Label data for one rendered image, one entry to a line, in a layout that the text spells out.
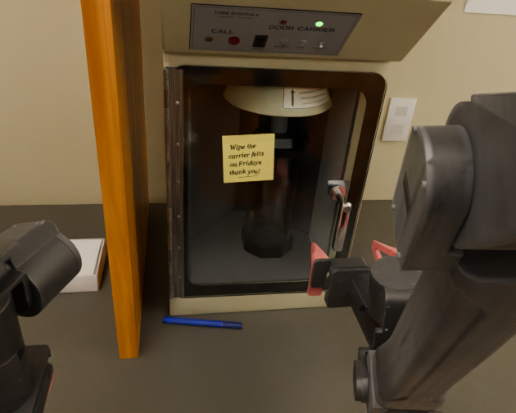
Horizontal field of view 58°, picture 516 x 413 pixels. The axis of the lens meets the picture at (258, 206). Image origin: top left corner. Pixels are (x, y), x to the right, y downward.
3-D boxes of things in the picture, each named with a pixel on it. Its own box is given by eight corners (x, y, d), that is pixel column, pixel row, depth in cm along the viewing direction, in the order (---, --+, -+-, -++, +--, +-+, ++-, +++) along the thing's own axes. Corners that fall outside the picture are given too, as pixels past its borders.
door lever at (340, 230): (336, 233, 78) (321, 234, 78) (346, 184, 74) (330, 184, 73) (346, 253, 74) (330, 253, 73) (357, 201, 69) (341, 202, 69)
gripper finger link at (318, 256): (301, 227, 68) (318, 268, 60) (347, 226, 69) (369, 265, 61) (296, 264, 71) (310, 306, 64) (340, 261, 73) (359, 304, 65)
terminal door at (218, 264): (174, 296, 81) (169, 64, 60) (340, 288, 86) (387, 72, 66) (174, 299, 80) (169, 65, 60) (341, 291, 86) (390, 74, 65)
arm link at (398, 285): (355, 409, 50) (438, 413, 49) (361, 335, 43) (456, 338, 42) (347, 324, 60) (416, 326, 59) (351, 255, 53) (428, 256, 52)
